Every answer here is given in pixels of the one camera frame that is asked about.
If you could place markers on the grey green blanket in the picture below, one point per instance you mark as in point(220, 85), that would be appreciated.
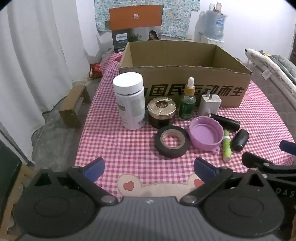
point(284, 63)

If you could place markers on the green lip balm tube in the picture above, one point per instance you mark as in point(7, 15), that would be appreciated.
point(226, 148)

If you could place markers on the black tape roll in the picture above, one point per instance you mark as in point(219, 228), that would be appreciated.
point(172, 153)

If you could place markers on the patterned wall cloth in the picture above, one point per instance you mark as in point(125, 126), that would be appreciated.
point(175, 18)

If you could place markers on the orange printed appliance box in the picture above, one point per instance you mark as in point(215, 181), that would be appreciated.
point(134, 23)

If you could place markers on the grey quilted mattress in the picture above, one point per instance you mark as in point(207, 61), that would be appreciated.
point(277, 97)

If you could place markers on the white charger plug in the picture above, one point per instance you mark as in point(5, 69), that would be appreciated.
point(209, 104)

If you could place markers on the white fluffy blanket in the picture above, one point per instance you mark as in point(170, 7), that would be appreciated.
point(266, 62)

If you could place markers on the purple plastic lid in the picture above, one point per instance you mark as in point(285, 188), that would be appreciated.
point(205, 134)

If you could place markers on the white water dispenser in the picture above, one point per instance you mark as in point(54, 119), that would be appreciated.
point(208, 40)

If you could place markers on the black lipstick tube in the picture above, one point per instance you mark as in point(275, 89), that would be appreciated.
point(226, 122)

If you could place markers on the brown cardboard box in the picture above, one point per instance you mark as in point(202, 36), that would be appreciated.
point(219, 76)

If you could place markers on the white plastic bottle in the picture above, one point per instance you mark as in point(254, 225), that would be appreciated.
point(129, 102)

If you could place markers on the green dropper bottle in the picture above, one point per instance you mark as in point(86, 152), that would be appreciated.
point(187, 106)

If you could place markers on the red packet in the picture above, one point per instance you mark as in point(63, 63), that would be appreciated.
point(94, 70)

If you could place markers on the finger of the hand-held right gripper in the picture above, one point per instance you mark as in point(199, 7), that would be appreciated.
point(289, 147)
point(284, 171)

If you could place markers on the small black oval case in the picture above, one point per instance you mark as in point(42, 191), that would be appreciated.
point(240, 140)

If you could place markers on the gold lid cosmetic jar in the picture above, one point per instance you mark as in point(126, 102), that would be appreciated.
point(161, 115)

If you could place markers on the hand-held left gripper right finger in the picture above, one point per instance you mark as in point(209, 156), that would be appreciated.
point(204, 168)

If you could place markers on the white curtain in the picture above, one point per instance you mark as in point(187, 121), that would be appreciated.
point(34, 58)

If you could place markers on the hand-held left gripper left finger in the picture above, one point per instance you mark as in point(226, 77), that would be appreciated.
point(94, 169)

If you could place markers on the wooden stool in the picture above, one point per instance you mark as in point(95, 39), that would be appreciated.
point(69, 111)

